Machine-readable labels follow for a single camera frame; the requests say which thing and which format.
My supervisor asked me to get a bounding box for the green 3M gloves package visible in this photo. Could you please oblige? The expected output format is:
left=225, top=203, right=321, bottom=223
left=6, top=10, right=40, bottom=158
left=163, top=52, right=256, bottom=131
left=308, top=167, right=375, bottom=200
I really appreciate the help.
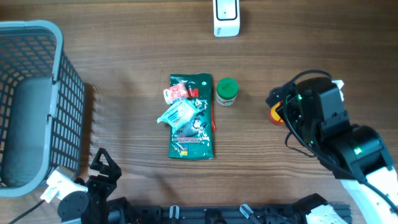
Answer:
left=169, top=73, right=214, bottom=160

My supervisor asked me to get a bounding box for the red square snack packet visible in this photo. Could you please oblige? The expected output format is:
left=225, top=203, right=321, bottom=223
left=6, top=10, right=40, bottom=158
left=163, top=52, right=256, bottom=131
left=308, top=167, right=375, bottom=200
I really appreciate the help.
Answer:
left=163, top=83, right=189, bottom=105

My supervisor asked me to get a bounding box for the grey plastic mesh basket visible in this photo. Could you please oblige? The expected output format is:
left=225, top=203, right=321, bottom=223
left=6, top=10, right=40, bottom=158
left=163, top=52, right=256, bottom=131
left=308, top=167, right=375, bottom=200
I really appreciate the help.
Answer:
left=1, top=21, right=85, bottom=198

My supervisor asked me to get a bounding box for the black right camera cable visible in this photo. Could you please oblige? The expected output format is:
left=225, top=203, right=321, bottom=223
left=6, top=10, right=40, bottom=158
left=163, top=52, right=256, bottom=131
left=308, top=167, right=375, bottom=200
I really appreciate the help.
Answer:
left=281, top=69, right=398, bottom=215

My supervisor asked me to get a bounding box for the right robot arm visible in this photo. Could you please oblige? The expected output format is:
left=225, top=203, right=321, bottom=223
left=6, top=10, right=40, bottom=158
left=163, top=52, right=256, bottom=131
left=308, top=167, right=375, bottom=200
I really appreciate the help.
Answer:
left=266, top=77, right=397, bottom=223

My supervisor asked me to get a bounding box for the green cap sauce bottle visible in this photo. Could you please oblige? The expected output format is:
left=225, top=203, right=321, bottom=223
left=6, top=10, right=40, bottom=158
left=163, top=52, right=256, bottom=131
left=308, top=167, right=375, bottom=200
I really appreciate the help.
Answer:
left=269, top=101, right=284, bottom=126

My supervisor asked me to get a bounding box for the red stick sachet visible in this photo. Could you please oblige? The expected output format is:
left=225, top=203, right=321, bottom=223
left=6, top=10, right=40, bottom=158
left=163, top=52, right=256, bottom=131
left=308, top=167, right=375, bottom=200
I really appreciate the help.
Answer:
left=211, top=93, right=216, bottom=132

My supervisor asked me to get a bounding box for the green lid white jar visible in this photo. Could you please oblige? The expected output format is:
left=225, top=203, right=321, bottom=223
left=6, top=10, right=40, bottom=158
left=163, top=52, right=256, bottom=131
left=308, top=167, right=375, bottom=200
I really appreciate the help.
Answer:
left=216, top=78, right=239, bottom=106

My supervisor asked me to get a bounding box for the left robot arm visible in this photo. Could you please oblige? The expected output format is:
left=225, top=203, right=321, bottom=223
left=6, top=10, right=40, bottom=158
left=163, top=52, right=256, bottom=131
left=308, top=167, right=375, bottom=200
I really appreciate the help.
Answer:
left=57, top=147, right=142, bottom=223

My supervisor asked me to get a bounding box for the black camera cable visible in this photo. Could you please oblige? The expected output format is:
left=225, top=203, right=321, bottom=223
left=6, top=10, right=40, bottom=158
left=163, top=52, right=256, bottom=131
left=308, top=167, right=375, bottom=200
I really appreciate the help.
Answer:
left=7, top=198, right=46, bottom=224
left=281, top=69, right=398, bottom=215

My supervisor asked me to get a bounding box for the white barcode scanner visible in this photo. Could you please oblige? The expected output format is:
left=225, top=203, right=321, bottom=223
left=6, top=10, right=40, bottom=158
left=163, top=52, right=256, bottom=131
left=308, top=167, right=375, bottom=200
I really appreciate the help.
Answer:
left=213, top=0, right=240, bottom=37

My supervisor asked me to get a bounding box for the black left camera cable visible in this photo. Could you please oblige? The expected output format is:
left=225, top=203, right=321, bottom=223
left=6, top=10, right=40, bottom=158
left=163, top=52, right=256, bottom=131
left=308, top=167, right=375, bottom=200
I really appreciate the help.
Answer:
left=7, top=198, right=46, bottom=224

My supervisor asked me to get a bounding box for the light green tissue packet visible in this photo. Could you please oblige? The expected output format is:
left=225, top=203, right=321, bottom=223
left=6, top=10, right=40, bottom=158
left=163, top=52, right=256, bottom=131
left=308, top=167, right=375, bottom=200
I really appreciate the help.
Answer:
left=157, top=99, right=200, bottom=133

